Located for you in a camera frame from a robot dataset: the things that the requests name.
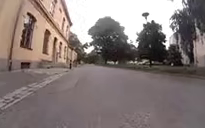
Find large round tree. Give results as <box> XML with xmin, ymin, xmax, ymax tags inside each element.
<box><xmin>87</xmin><ymin>15</ymin><xmax>138</xmax><ymax>65</ymax></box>

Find grey asphalt road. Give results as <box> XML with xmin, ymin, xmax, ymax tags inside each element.
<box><xmin>0</xmin><ymin>64</ymin><xmax>205</xmax><ymax>128</ymax></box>

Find tall dark tree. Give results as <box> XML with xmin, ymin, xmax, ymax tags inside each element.
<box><xmin>136</xmin><ymin>19</ymin><xmax>168</xmax><ymax>66</ymax></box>

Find dark bush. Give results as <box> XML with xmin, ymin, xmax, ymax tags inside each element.
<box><xmin>166</xmin><ymin>44</ymin><xmax>184</xmax><ymax>66</ymax></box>

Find grass strip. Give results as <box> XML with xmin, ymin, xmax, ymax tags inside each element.
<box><xmin>103</xmin><ymin>63</ymin><xmax>205</xmax><ymax>79</ymax></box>

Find pale paving stone strip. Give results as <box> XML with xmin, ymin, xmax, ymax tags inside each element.
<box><xmin>0</xmin><ymin>70</ymin><xmax>69</xmax><ymax>118</ymax></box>

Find drooping tree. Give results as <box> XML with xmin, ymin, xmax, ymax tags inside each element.
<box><xmin>169</xmin><ymin>0</ymin><xmax>205</xmax><ymax>66</ymax></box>

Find grey pavement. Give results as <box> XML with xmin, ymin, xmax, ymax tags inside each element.
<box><xmin>0</xmin><ymin>68</ymin><xmax>69</xmax><ymax>101</ymax></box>

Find yellow building with grey base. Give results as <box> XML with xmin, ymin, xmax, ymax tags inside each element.
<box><xmin>0</xmin><ymin>0</ymin><xmax>78</xmax><ymax>73</ymax></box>

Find white building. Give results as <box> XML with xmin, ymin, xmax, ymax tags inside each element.
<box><xmin>169</xmin><ymin>28</ymin><xmax>205</xmax><ymax>68</ymax></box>

